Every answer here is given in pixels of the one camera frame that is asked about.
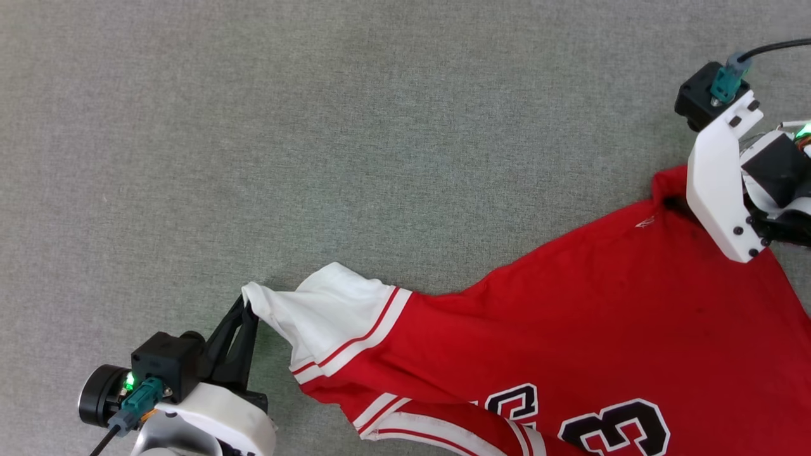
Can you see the teal left camera connector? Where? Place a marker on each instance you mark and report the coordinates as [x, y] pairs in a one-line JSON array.
[[139, 402]]

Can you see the teal right camera connector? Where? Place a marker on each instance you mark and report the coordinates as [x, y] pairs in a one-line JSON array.
[[727, 79]]

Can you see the teal camera connector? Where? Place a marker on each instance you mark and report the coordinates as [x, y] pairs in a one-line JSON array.
[[139, 402], [727, 79]]

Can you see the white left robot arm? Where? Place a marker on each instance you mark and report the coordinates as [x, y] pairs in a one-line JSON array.
[[171, 440]]

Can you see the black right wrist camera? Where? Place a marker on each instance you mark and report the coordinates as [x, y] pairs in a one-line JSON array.
[[697, 95]]

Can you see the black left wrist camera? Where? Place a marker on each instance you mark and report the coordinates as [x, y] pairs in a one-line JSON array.
[[168, 364]]

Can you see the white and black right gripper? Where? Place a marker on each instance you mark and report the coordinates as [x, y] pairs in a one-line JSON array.
[[719, 183]]

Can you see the red and white basketball jersey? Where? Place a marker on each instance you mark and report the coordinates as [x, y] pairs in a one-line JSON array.
[[602, 316]]

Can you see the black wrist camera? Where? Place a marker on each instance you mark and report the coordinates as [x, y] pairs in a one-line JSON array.
[[697, 95], [168, 364]]

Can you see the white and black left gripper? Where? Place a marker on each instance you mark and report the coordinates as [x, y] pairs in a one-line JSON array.
[[241, 424]]

